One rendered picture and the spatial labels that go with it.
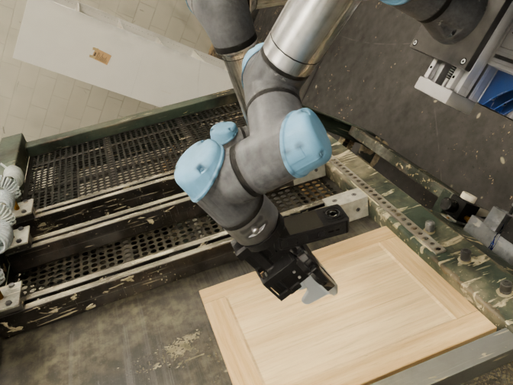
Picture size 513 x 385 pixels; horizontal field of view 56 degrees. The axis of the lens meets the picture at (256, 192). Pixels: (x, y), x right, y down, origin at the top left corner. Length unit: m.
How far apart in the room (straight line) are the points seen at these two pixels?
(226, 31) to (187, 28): 5.29
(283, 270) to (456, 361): 0.49
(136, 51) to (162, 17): 1.47
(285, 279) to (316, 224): 0.10
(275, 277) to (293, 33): 0.34
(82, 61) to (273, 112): 4.30
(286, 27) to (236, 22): 0.43
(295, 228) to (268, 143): 0.18
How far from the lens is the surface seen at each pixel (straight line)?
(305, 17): 0.61
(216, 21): 1.05
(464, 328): 1.18
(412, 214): 1.45
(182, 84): 5.00
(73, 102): 6.45
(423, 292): 1.25
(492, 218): 1.40
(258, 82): 0.66
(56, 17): 4.79
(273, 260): 0.73
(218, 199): 0.62
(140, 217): 1.62
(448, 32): 1.27
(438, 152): 2.65
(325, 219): 0.73
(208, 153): 0.60
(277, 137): 0.58
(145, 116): 2.52
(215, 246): 1.37
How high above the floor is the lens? 1.88
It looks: 27 degrees down
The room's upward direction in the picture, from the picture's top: 74 degrees counter-clockwise
